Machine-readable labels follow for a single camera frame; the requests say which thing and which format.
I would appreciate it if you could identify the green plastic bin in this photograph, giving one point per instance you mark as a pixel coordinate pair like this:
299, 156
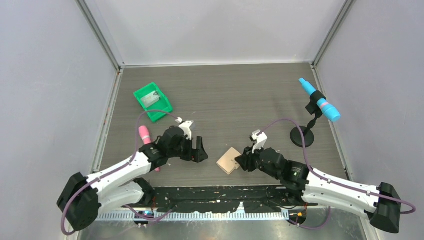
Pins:
163, 104

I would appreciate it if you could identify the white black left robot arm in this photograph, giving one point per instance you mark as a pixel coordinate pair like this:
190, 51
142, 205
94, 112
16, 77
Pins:
84, 198

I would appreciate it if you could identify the pink toy microphone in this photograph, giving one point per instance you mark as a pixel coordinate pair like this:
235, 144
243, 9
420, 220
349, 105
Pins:
147, 142

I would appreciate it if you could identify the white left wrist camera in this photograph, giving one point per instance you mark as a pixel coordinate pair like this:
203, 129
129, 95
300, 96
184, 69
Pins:
187, 127

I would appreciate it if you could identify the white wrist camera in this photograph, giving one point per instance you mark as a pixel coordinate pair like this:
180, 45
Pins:
187, 127
258, 139

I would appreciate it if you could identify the black microphone stand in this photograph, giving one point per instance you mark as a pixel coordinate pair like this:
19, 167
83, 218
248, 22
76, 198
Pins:
309, 137

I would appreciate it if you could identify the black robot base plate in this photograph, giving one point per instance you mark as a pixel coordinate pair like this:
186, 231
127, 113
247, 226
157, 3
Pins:
220, 199

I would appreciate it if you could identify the beige card holder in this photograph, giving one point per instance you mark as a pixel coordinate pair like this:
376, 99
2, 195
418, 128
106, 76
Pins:
228, 162

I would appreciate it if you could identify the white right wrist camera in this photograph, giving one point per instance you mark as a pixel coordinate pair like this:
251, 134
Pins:
258, 139

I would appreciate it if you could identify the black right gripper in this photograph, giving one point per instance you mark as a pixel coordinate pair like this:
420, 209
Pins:
246, 160

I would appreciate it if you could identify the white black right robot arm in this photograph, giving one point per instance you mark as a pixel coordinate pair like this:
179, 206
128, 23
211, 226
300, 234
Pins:
378, 204

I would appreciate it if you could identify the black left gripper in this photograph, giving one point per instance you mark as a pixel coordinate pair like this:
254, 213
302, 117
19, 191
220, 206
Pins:
196, 155

